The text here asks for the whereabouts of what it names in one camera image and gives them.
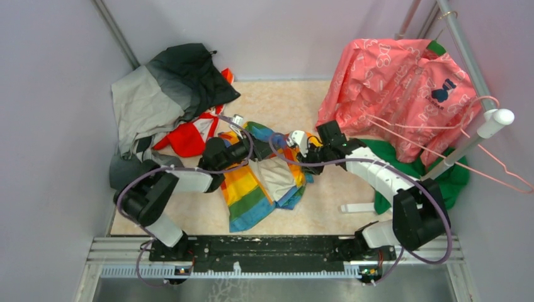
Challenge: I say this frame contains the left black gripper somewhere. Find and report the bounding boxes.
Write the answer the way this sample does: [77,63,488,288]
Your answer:
[218,129,281,171]

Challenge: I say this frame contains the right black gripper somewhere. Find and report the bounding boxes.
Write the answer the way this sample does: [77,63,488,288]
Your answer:
[297,141,331,176]

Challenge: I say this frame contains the rainbow striped jacket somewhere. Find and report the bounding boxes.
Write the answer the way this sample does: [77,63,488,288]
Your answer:
[217,121,324,233]

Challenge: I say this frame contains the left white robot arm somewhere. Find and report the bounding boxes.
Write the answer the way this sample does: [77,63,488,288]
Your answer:
[113,137,281,260]

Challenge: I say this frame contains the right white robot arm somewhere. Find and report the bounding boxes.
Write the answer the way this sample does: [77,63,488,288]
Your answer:
[287,121,451,259]

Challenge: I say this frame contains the grey black jacket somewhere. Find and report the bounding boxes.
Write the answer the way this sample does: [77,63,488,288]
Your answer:
[109,43,240,189]

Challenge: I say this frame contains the pink patterned jacket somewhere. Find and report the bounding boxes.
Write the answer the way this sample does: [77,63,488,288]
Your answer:
[317,39,481,166]

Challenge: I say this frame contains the red white garment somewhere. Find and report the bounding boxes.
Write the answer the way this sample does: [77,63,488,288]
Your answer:
[147,66,225,157]

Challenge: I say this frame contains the green garment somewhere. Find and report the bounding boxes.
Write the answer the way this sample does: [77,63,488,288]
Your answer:
[358,39,472,215]

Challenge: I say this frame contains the white clothes rack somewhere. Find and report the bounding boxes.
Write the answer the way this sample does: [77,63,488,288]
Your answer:
[339,0,516,214]

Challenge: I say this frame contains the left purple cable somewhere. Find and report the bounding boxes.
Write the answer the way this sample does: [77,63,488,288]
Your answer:
[116,115,255,288]

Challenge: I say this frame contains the purple cable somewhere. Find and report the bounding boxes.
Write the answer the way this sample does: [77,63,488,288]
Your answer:
[116,115,255,288]
[268,132,454,286]

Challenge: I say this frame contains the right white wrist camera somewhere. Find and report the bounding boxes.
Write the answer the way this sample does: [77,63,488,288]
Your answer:
[286,130,309,157]

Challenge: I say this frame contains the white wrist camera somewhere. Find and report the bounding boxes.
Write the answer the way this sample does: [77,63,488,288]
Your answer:
[286,130,309,157]
[229,114,245,138]

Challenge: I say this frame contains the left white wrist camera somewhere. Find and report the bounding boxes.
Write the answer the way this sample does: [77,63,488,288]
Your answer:
[229,114,245,138]

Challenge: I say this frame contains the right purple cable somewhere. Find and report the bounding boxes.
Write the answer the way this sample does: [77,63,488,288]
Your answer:
[268,132,454,286]

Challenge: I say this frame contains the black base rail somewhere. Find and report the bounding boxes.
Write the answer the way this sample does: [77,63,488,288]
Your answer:
[149,235,397,273]

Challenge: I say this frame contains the pink wire hanger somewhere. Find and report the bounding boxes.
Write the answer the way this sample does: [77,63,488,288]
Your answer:
[365,96,533,194]

